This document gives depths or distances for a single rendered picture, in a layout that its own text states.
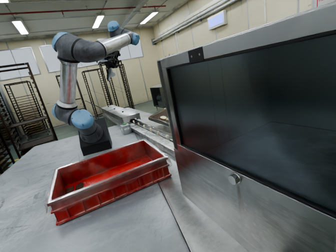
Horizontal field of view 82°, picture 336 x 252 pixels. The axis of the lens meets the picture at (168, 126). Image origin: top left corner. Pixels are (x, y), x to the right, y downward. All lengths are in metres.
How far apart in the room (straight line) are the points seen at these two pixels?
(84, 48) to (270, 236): 1.05
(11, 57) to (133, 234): 8.16
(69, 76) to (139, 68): 7.77
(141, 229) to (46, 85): 7.91
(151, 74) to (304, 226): 8.90
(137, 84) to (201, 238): 8.43
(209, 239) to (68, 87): 1.05
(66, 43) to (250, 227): 1.09
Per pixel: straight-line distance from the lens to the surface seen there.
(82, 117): 1.27
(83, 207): 0.83
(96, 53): 1.13
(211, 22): 6.16
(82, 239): 0.75
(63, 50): 1.19
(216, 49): 0.39
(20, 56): 8.51
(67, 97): 1.29
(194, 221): 0.66
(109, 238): 0.70
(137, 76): 8.87
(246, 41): 0.34
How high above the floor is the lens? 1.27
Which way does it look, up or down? 16 degrees down
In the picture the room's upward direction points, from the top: 12 degrees counter-clockwise
